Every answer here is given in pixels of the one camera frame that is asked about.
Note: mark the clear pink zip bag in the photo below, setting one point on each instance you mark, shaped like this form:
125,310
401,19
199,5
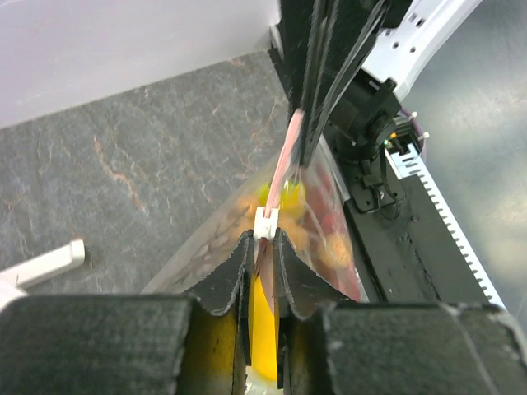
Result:
210,245

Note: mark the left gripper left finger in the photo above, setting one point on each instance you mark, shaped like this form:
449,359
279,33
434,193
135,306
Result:
114,344

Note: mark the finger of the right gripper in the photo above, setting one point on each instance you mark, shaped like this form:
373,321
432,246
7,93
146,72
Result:
297,39
342,34

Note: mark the yellow lemon fruit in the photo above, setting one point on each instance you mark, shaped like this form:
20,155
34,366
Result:
263,321

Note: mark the grey white clothes rack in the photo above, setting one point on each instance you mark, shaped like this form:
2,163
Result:
16,279

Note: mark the red plastic lobster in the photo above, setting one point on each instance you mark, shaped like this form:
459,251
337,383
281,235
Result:
331,250

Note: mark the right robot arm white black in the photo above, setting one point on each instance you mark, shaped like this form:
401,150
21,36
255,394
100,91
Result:
408,38

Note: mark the brown longan bunch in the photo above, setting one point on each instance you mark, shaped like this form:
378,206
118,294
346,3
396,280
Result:
243,214

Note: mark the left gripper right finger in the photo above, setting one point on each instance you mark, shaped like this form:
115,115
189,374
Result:
329,344

